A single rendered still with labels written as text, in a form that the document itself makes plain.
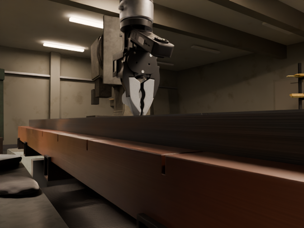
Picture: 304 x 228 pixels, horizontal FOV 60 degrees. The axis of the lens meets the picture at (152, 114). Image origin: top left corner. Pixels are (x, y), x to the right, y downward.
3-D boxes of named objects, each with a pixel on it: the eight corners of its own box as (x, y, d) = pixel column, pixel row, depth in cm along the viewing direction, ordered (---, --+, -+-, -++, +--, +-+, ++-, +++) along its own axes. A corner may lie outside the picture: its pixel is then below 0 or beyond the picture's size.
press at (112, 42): (87, 172, 436) (88, -3, 444) (66, 162, 548) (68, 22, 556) (163, 164, 517) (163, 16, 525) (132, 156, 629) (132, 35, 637)
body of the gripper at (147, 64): (140, 83, 64) (140, 34, 65) (159, 78, 57) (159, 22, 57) (111, 80, 61) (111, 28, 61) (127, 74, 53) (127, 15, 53)
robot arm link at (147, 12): (159, 2, 57) (125, -7, 53) (159, 23, 57) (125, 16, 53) (143, 14, 64) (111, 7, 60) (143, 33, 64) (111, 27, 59)
